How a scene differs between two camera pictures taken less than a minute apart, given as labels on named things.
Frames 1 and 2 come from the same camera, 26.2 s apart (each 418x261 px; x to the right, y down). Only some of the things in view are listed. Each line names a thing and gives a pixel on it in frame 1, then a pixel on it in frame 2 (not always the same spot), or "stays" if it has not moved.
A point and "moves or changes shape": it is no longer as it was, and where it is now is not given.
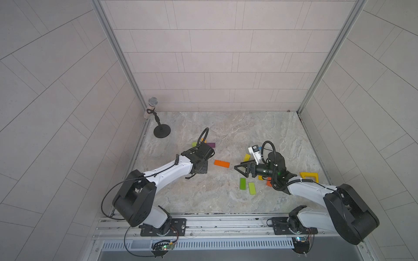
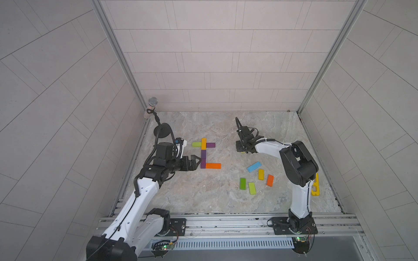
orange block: x=221 y=163 moves or changes shape
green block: x=243 y=184 stays
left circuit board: x=160 y=249 stays
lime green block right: x=252 y=188 stays
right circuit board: x=301 y=244 stays
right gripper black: x=252 y=168 → x=238 y=145
